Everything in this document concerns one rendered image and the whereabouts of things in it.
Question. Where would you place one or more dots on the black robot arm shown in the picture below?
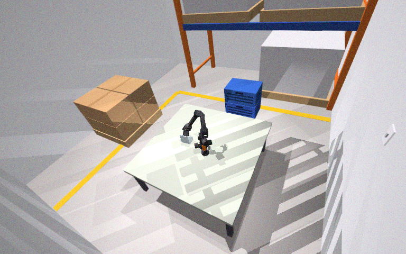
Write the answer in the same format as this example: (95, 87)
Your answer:
(203, 131)

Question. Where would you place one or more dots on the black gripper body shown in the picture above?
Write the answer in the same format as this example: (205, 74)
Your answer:
(200, 144)

